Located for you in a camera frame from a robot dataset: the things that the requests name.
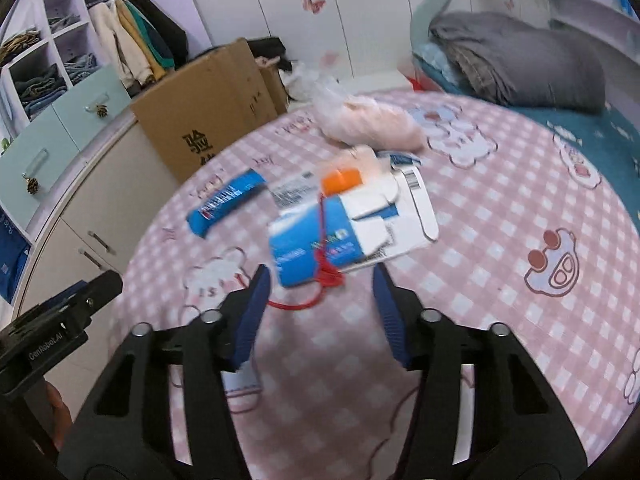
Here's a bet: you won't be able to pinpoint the red string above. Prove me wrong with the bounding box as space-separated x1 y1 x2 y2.
267 192 346 311

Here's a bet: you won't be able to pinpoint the blue shopping bag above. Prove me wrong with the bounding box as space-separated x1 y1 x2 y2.
0 210 30 304

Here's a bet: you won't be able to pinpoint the beige floor cabinet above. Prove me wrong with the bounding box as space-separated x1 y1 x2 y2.
8 119 181 411

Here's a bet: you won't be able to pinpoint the mint drawer unit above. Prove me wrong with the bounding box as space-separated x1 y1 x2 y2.
0 66 130 230

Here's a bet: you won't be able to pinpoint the pink checkered bed sheet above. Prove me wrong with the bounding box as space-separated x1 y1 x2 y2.
110 92 639 479

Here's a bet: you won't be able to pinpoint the blue snack wrapper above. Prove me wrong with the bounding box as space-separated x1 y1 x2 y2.
186 169 267 238

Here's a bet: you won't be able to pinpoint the pinecone ornament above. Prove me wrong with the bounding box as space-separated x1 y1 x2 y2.
96 104 108 118

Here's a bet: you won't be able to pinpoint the blue white box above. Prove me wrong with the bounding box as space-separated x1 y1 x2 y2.
268 196 398 288

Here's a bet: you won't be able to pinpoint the tall cardboard box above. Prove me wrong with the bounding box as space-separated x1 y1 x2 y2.
130 38 278 183

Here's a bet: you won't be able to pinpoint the orange cap bottle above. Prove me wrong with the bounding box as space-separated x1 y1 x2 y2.
314 145 384 197

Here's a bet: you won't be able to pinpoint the hanging clothes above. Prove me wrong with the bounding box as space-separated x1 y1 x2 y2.
88 0 189 96

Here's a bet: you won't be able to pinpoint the pink stuffed plastic bag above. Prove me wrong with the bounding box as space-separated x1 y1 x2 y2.
311 87 425 153

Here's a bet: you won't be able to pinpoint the grey folded quilt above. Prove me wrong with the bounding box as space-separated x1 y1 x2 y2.
430 12 605 114

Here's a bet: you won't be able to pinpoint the white bag on shelf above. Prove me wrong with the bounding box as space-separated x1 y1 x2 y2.
279 62 333 103

